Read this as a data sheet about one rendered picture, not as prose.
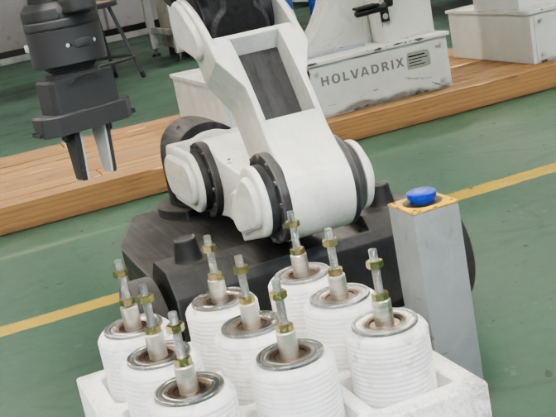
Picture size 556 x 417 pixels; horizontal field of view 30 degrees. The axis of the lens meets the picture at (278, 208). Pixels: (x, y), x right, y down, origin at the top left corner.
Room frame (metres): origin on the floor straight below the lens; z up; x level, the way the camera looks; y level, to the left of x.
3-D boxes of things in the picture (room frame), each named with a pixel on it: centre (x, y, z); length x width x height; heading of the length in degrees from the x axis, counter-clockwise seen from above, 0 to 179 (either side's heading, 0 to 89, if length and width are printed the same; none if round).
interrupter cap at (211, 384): (1.01, 0.13, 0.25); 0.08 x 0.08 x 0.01
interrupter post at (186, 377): (1.01, 0.13, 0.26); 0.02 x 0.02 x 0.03
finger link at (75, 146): (1.22, 0.23, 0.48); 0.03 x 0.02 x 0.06; 36
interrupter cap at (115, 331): (1.24, 0.21, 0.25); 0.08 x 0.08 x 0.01
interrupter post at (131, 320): (1.24, 0.21, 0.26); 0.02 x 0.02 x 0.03
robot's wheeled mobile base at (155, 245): (1.90, 0.07, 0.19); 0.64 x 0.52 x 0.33; 19
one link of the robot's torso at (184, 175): (1.93, 0.08, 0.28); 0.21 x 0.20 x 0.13; 19
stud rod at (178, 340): (1.01, 0.13, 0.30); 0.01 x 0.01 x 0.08
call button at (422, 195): (1.33, -0.19, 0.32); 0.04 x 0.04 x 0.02
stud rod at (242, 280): (1.17, 0.06, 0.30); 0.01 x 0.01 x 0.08
